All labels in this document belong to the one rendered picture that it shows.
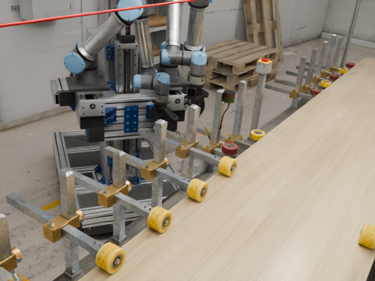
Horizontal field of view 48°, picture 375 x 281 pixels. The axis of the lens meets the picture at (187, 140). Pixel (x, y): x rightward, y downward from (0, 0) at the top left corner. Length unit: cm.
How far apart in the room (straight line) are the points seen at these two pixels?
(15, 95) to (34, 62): 37
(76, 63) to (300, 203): 131
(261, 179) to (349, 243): 48
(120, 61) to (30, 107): 213
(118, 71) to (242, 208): 128
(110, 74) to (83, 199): 86
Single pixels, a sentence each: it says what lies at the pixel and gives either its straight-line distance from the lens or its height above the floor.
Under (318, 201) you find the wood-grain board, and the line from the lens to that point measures 183.
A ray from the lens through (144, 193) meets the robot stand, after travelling 295.
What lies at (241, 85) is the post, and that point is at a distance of 232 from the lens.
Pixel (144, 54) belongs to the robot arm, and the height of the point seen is 125.
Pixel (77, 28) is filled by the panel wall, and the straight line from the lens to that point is 464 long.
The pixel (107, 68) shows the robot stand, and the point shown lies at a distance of 265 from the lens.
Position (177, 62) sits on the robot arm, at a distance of 213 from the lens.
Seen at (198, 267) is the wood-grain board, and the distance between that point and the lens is 140.
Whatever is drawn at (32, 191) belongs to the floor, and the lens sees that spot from 343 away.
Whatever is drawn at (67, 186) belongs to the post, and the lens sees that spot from 140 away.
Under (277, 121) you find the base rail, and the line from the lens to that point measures 305.
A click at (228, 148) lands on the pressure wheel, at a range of 211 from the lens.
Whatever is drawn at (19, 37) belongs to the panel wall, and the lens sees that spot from 430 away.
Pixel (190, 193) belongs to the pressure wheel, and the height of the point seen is 94.
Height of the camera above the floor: 185
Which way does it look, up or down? 26 degrees down
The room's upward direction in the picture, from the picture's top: 5 degrees clockwise
